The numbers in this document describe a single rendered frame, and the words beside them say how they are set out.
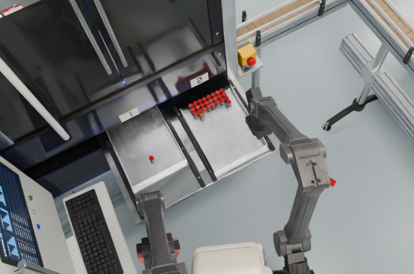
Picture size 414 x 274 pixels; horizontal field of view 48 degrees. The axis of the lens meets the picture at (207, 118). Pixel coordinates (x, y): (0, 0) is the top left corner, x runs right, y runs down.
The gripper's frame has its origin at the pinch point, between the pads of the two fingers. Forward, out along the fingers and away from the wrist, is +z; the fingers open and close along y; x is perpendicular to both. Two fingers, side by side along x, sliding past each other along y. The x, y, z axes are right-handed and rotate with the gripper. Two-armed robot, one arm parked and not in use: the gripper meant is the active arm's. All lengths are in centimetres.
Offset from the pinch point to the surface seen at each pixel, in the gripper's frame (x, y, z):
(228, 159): 12.7, 3.1, 20.7
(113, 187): 69, 35, 71
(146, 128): 39, 34, 21
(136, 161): 49, 21, 21
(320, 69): -85, 61, 111
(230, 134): 6.4, 12.9, 20.9
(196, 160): 25.1, 9.0, 20.7
